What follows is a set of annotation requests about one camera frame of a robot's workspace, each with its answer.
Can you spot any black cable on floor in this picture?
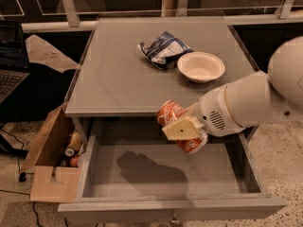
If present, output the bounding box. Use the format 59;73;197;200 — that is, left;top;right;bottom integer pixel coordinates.
0;128;44;227

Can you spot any brown cardboard box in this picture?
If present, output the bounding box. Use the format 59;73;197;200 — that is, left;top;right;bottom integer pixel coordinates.
20;106;81;203

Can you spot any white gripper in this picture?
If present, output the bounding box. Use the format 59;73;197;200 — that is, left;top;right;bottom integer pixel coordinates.
162;71;284;141

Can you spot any blue white chip bag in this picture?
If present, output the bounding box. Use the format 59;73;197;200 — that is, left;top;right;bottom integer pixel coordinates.
137;31;192;70

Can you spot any yellow bottle in box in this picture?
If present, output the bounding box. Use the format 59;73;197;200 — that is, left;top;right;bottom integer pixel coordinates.
64;132;81;157

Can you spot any white paper bowl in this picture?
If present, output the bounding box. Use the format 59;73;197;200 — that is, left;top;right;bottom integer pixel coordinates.
177;52;225;83

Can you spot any metal drawer handle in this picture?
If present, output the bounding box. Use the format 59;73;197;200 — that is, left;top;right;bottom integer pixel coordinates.
169;215;182;227

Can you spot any orange item in box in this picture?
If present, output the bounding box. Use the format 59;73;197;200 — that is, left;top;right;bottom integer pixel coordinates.
69;155;80;167

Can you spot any orange coke can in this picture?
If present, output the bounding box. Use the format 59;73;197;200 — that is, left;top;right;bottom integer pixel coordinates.
156;100;208;154

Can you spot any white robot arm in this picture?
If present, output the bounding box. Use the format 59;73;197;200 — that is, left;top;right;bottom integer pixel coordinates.
162;37;303;140

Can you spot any black laptop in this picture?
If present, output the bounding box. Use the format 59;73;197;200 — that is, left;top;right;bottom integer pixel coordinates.
0;20;30;103

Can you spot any brown cardboard sheet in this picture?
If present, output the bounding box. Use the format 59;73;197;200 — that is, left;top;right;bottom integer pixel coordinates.
26;35;80;73

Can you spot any grey cabinet with flat top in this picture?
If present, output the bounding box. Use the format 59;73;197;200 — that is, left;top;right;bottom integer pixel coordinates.
65;16;258;131

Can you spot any grey metal railing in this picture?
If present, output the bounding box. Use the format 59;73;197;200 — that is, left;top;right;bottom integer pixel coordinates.
0;0;303;34

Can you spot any open grey top drawer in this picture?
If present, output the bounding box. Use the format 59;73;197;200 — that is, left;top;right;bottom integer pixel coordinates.
58;116;289;224

